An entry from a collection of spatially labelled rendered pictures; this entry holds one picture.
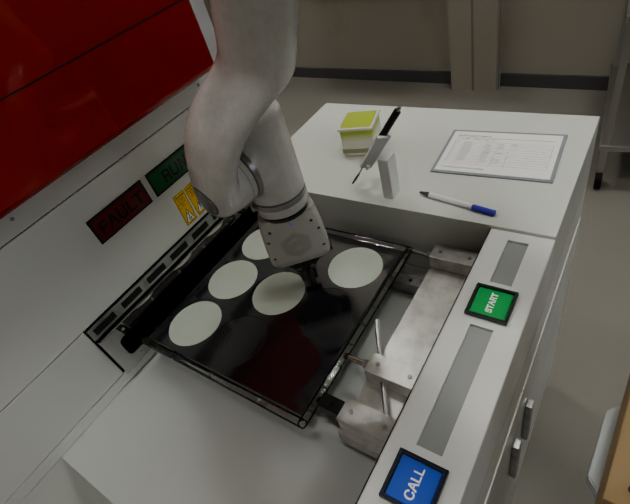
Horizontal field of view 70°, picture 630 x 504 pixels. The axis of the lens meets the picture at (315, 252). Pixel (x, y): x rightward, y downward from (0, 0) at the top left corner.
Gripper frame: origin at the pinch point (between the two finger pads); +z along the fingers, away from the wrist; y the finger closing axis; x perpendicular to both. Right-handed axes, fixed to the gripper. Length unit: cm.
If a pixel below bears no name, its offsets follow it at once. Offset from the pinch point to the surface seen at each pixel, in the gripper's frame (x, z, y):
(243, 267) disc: 9.7, 2.5, -12.6
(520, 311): -22.7, -3.4, 26.4
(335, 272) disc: 0.6, 2.5, 4.5
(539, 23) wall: 198, 54, 160
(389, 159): 8.1, -12.2, 19.2
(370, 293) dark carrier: -6.7, 2.5, 9.1
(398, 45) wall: 265, 66, 96
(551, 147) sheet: 7.8, -4.3, 48.6
